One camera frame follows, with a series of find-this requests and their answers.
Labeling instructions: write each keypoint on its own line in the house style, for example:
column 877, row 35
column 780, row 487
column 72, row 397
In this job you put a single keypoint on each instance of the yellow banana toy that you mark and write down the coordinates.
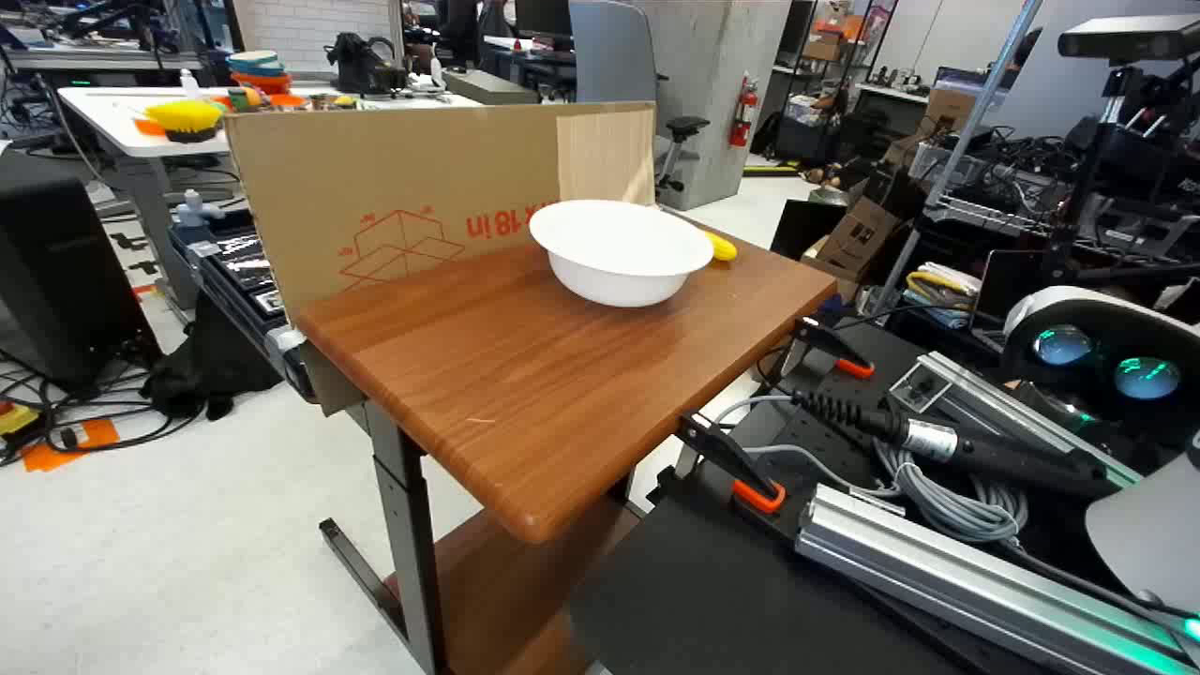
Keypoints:
column 720, row 250

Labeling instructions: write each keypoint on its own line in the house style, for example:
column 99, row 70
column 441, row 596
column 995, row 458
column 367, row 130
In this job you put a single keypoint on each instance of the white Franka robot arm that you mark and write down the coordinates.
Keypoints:
column 1155, row 531

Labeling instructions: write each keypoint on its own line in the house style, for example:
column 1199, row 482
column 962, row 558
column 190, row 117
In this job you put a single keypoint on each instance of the white plastic bowl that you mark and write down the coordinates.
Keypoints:
column 621, row 257

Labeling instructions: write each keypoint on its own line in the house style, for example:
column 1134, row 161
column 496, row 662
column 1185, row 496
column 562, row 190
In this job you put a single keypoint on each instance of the yellow round toy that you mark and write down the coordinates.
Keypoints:
column 185, row 117

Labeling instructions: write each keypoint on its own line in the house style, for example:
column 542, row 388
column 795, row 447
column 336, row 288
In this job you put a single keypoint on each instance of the wooden table with grey legs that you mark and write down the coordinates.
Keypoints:
column 537, row 376

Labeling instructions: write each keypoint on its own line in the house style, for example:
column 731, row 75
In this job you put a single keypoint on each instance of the red fire extinguisher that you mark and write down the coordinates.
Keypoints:
column 745, row 112

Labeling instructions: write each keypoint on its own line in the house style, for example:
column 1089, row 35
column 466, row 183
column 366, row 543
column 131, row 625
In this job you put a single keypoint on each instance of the brown cardboard box with logo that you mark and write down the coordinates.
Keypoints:
column 855, row 236

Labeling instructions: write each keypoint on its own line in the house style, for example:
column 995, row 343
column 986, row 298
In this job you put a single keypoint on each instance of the brown cardboard sheet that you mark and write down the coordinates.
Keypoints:
column 375, row 173

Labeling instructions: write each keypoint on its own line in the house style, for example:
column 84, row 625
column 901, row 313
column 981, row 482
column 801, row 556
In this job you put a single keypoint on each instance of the grey office chair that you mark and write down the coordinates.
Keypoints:
column 614, row 50

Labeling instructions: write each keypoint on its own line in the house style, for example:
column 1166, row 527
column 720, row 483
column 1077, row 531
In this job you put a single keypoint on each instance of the yellow white folded cloth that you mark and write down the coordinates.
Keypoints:
column 942, row 285

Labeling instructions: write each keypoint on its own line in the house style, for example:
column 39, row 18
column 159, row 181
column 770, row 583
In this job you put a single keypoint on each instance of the black controller box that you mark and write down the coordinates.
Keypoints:
column 249, row 283

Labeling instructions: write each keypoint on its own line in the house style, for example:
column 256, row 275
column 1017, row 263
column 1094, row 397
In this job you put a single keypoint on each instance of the black machine on white table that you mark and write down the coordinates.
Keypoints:
column 361, row 60

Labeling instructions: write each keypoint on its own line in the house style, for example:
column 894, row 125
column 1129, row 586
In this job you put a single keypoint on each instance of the black bag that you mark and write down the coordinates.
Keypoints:
column 211, row 361

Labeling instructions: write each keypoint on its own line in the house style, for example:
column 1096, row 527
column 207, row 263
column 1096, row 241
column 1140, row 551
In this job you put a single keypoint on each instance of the short silver aluminium extrusion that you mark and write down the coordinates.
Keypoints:
column 997, row 413

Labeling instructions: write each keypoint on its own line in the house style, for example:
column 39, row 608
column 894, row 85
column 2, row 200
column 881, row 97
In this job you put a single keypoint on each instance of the grey slanted metal pole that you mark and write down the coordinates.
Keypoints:
column 962, row 132

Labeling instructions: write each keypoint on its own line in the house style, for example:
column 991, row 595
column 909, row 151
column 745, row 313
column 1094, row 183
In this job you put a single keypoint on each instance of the white pegboard panel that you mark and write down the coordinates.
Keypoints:
column 311, row 30

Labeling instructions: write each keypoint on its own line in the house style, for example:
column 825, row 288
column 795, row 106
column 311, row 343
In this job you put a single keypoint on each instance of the clear plastic bottle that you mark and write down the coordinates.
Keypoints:
column 190, row 223

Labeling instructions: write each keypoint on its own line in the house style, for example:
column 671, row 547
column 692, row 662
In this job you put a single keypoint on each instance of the colourful stacked toys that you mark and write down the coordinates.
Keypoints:
column 260, row 73

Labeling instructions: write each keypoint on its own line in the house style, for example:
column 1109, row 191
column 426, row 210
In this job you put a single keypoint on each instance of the white work table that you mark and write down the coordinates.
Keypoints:
column 115, row 117

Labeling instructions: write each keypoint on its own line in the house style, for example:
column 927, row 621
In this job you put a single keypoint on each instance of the orange floor tape marker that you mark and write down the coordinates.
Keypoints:
column 69, row 445

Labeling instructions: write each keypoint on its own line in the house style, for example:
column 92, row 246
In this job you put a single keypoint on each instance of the black computer case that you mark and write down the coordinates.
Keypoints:
column 56, row 267

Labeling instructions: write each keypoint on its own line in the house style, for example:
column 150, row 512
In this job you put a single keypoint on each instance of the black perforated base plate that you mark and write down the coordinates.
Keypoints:
column 715, row 586

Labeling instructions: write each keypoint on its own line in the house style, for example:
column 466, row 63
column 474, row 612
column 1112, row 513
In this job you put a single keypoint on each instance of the long silver aluminium rail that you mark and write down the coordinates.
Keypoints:
column 922, row 556

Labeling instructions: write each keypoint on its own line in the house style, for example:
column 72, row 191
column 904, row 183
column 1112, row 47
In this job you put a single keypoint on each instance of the grey camera bar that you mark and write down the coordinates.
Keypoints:
column 1129, row 35

